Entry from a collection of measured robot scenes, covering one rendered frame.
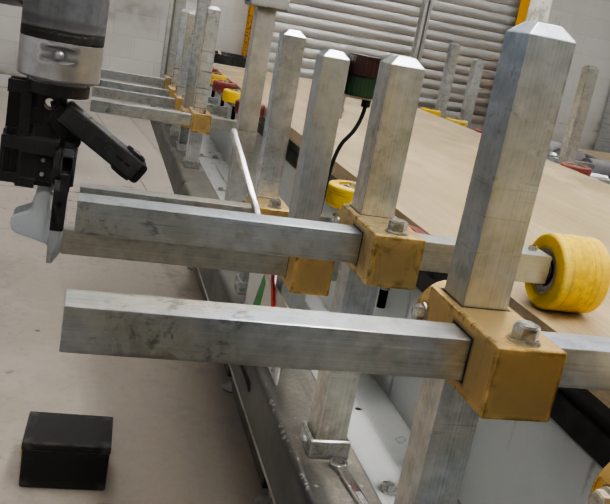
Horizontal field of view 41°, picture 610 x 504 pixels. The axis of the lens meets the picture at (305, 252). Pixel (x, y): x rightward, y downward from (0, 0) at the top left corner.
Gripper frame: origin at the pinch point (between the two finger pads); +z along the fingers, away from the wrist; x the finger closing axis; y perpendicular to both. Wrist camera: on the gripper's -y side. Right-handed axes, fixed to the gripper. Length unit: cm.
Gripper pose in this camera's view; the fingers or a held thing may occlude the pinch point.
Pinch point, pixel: (56, 252)
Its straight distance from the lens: 102.8
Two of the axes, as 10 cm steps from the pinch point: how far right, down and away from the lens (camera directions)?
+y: -9.6, -1.2, -2.7
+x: 2.2, 3.0, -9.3
